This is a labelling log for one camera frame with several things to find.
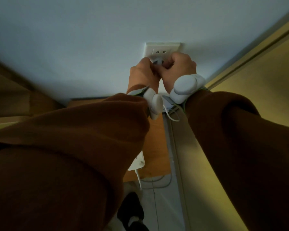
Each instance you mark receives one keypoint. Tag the person's right hand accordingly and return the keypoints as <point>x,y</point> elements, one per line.
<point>180,67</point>

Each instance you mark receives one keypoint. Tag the person's left hand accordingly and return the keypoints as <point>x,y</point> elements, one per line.
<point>142,74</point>

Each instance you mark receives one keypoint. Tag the white wall socket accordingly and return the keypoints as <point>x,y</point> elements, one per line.
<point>159,48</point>

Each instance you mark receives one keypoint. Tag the white power strip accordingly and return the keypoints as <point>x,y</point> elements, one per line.
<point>137,162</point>

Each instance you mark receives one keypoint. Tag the person's right forearm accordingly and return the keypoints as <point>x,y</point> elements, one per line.
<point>243,153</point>

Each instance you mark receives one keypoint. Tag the person's left forearm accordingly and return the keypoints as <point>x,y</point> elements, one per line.
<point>62,153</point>

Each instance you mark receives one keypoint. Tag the person's right leg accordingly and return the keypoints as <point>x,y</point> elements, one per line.
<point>131,206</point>

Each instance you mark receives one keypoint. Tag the white right wrist tracker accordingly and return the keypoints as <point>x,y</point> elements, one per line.
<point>185,87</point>

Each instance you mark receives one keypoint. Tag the white wrist tracker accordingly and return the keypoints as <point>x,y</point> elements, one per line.
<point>154,103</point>
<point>185,87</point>

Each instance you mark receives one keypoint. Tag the white left wrist tracker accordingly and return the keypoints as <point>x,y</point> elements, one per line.
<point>154,103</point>

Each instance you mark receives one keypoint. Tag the small wooden bedside table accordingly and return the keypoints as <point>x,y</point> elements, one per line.
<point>156,146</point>

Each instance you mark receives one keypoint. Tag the beige wardrobe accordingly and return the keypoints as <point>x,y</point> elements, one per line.
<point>267,69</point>

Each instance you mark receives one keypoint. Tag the wooden bed frame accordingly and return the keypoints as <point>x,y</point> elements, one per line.
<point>14,105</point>

